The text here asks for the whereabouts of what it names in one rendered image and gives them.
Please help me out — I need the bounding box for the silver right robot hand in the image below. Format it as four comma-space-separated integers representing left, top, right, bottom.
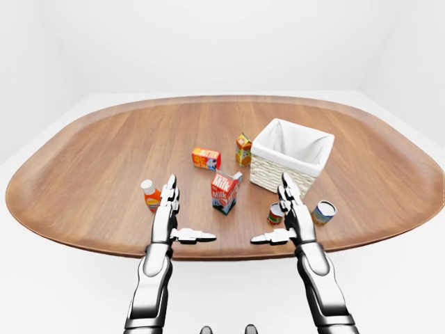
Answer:
250, 172, 318, 246

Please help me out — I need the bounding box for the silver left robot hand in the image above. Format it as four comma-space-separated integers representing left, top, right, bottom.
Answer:
145, 174, 217, 248

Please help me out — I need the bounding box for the red tomato sauce tin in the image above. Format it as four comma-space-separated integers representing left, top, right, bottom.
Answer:
266, 202, 286, 226

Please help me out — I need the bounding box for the orange sauce bottle white cap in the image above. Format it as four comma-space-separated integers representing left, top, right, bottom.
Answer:
140, 179, 163, 214

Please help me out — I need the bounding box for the white lined wicker basket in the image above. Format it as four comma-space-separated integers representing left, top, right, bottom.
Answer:
250, 118, 335, 200

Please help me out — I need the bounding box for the blue and yellow tin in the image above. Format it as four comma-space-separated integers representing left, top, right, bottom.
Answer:
311, 200, 337, 227

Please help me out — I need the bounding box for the red milk carton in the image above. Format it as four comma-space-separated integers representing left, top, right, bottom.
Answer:
211, 170, 243, 216

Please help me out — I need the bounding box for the red butter box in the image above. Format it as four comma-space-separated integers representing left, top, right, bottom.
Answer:
191, 147, 222, 172

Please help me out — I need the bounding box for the orange juice carton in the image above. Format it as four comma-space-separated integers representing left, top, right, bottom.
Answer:
234, 133, 252, 167

